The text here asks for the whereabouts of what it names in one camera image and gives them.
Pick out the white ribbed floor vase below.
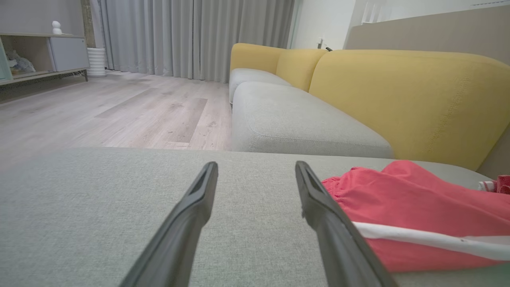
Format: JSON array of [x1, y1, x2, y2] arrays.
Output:
[[86, 48, 107, 77]]

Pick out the grey sofa seat cushion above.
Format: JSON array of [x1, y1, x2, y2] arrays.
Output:
[[229, 68, 293, 105], [232, 81, 395, 159]]

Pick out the grey plush toy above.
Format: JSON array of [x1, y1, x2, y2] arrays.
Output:
[[6, 50, 36, 75]]

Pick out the beige wall panel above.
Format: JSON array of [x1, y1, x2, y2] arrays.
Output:
[[345, 4, 510, 66]]

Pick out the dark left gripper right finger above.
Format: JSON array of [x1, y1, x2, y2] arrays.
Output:
[[295, 161, 399, 287]]

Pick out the red shorts white stripe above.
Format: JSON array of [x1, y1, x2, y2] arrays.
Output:
[[322, 160, 510, 273]]

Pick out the grey pleated curtains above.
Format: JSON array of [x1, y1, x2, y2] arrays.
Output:
[[90, 0, 296, 83]]

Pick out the low wooden media cabinet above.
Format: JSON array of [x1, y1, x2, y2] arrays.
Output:
[[0, 33, 90, 86]]

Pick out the large yellow sofa backrest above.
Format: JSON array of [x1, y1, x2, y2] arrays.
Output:
[[309, 49, 510, 172]]

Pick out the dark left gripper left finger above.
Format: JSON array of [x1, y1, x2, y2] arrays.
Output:
[[120, 161, 219, 287]]

